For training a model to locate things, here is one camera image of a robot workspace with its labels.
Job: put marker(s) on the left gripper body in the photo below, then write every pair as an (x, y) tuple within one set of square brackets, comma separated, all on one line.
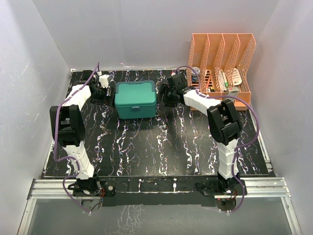
[(100, 98)]

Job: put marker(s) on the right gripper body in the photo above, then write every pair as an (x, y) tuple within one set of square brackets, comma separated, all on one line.
[(168, 100)]

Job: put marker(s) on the green medicine kit box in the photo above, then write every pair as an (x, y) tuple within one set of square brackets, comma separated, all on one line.
[(136, 99)]

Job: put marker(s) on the white grey device box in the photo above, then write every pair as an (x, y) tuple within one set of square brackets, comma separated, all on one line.
[(232, 91)]

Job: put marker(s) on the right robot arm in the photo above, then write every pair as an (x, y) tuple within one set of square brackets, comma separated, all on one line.
[(223, 123)]

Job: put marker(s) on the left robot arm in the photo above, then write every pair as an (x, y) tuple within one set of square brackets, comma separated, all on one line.
[(68, 129)]

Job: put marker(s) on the blue lid round jar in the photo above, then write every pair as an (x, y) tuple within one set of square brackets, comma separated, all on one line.
[(195, 74)]

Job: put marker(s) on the orange file organizer rack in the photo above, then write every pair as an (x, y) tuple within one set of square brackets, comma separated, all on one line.
[(223, 60)]

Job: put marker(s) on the white tube packages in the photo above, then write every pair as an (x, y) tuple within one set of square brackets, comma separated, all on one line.
[(223, 83)]

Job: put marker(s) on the white blister card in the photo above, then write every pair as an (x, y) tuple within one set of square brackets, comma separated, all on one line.
[(236, 78)]

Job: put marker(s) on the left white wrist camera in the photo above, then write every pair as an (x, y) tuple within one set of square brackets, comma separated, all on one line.
[(104, 79)]

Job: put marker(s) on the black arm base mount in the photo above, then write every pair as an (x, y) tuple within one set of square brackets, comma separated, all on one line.
[(166, 190)]

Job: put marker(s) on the aluminium frame rail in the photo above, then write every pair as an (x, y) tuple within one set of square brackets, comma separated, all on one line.
[(156, 206)]

